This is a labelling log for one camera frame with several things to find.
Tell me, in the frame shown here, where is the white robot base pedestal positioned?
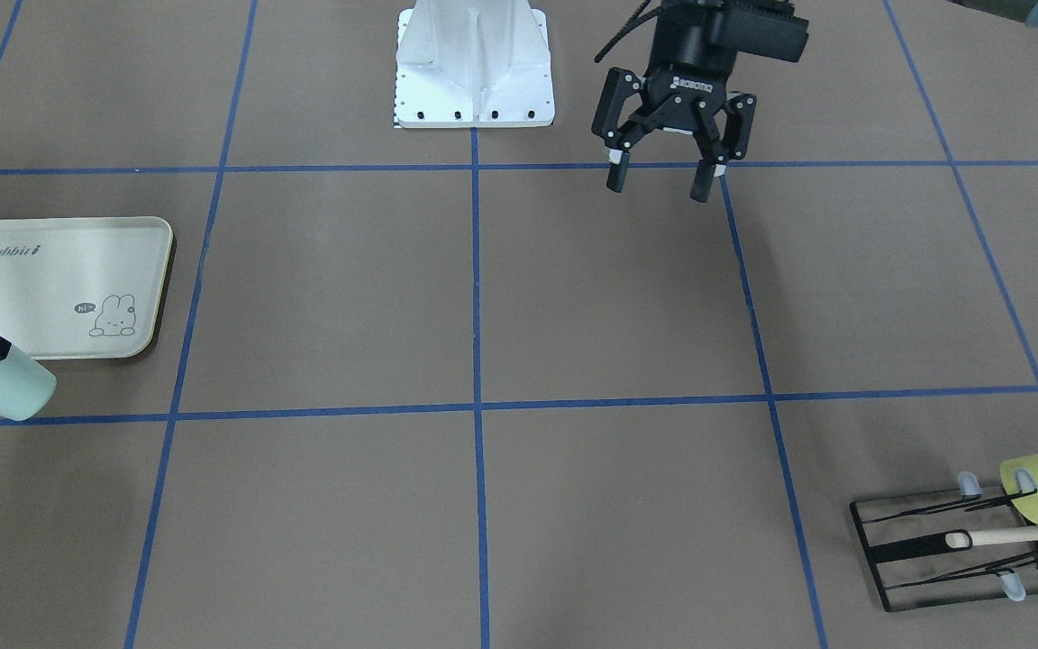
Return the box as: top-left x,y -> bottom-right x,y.
393,1 -> 556,129

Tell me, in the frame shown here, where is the black wire cup rack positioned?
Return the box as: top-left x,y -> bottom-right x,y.
848,468 -> 1038,613

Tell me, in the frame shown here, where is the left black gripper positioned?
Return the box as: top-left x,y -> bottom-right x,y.
590,1 -> 758,202

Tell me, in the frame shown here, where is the cream rabbit print tray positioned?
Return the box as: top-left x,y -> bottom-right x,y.
0,216 -> 176,359

